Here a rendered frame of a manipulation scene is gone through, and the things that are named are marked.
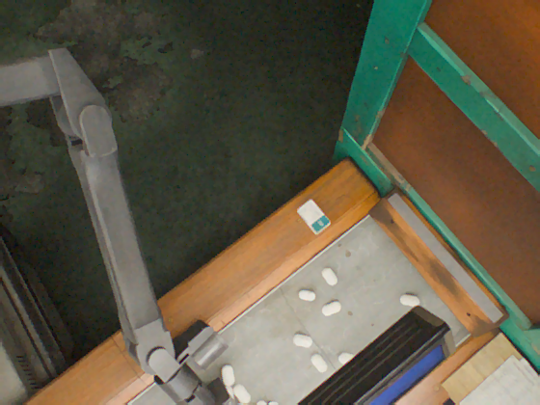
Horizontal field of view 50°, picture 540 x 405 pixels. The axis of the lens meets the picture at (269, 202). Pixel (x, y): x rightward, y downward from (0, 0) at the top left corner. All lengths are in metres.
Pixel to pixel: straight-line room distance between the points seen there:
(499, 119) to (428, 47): 0.12
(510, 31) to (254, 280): 0.68
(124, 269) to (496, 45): 0.58
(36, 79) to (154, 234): 1.21
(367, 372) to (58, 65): 0.57
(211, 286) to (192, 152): 0.96
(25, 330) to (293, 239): 0.81
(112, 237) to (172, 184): 1.13
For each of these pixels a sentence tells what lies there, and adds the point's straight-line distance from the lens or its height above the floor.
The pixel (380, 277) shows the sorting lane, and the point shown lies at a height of 0.74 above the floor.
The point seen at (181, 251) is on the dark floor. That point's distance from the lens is 1.93.
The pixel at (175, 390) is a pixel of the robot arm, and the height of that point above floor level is 0.89.
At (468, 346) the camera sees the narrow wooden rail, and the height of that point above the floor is 0.76.
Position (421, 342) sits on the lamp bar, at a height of 1.11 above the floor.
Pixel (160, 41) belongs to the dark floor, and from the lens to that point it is 2.22.
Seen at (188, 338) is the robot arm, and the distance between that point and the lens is 0.99.
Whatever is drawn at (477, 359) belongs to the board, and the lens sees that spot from 1.16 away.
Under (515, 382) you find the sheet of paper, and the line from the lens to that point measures 1.18.
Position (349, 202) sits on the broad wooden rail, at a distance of 1.16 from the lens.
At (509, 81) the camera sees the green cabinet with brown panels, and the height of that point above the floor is 1.31.
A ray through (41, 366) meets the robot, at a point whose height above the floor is 0.36.
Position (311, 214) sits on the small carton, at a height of 0.78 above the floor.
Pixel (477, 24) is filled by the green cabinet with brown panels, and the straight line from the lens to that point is 0.67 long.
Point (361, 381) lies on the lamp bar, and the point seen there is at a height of 1.10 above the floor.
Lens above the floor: 1.87
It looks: 75 degrees down
